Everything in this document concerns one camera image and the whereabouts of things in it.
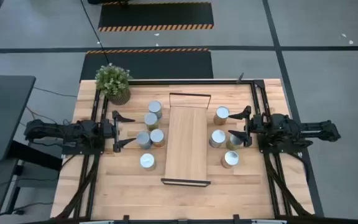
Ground orange label tin can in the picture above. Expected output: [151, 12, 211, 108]
[149, 129, 166, 148]

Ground Oranges label tin can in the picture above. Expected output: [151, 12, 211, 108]
[139, 152, 157, 172]

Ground black mat orange hazard stripes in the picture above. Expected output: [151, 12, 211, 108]
[80, 48, 214, 80]
[97, 1, 214, 32]

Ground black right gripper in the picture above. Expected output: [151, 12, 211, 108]
[228, 105, 266, 148]

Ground long black floor cable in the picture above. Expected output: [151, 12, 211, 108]
[79, 0, 110, 65]

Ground teal label tin can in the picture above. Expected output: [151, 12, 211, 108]
[148, 100, 163, 119]

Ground wooden shelf black metal frame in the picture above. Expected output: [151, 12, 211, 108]
[160, 92, 213, 187]

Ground blue-grey label tin can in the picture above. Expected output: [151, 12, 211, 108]
[135, 131, 152, 150]

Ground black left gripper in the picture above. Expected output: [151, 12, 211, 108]
[99, 110, 137, 154]

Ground potted green plant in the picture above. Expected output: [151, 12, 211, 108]
[94, 63, 133, 106]

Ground yellow-green label tin can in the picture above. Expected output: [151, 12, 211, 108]
[144, 112, 160, 131]

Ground thin black floor cable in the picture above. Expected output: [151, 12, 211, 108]
[32, 86, 78, 98]

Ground black aluminium rig frame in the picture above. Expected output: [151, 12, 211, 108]
[53, 79, 316, 224]

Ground Corn label tin can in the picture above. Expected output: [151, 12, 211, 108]
[221, 151, 240, 169]

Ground tan label tin can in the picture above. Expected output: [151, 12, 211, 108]
[213, 106, 231, 126]

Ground green label tin can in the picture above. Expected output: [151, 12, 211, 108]
[226, 134, 244, 151]

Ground Peaches label tin can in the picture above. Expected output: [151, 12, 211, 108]
[209, 129, 227, 149]

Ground black desk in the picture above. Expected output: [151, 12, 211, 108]
[0, 74, 64, 218]

